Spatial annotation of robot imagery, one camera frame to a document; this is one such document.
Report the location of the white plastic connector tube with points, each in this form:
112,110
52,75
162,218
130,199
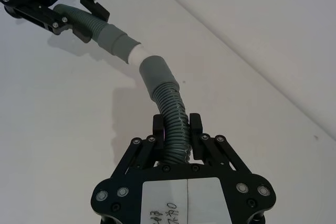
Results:
137,54

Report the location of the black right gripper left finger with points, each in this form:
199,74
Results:
159,132

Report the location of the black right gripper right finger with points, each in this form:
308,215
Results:
196,129

